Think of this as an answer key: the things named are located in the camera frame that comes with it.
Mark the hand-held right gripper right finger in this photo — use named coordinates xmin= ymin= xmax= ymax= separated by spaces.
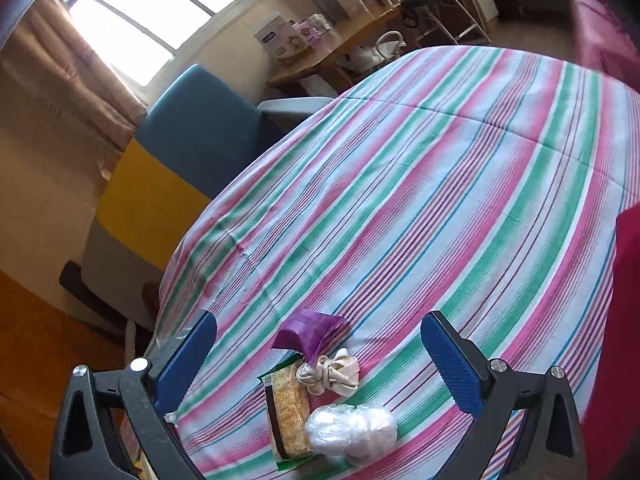
xmin=420 ymin=310 xmax=587 ymax=480

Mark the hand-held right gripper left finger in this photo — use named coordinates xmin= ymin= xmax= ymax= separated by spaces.
xmin=49 ymin=310 xmax=218 ymax=480

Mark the cream ribbon bundle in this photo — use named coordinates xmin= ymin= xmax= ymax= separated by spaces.
xmin=296 ymin=347 xmax=361 ymax=396

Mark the cracker packet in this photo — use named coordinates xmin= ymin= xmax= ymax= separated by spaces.
xmin=257 ymin=352 xmax=321 ymax=471

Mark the clear plastic bundle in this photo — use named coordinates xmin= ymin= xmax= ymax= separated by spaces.
xmin=304 ymin=402 xmax=399 ymax=466

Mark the purple mesh bag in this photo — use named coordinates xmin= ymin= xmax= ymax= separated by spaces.
xmin=271 ymin=308 xmax=346 ymax=366

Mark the dark pink garment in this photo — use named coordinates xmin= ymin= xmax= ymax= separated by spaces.
xmin=597 ymin=210 xmax=640 ymax=480

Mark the pink green striped tablecloth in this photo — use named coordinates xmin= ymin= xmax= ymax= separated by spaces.
xmin=142 ymin=45 xmax=640 ymax=480

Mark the grey yellow blue sofa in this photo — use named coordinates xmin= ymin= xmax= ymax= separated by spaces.
xmin=60 ymin=63 xmax=336 ymax=341

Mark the white handbag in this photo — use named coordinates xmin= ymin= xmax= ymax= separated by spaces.
xmin=345 ymin=30 xmax=408 ymax=73

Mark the white cardboard box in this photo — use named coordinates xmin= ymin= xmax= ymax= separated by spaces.
xmin=252 ymin=20 xmax=301 ymax=61

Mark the wooden desk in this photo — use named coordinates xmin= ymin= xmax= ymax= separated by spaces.
xmin=265 ymin=2 xmax=416 ymax=96

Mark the window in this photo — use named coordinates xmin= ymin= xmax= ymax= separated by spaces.
xmin=52 ymin=0 xmax=296 ymax=88

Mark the magenta bed cover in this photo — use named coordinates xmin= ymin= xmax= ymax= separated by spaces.
xmin=565 ymin=0 xmax=640 ymax=93

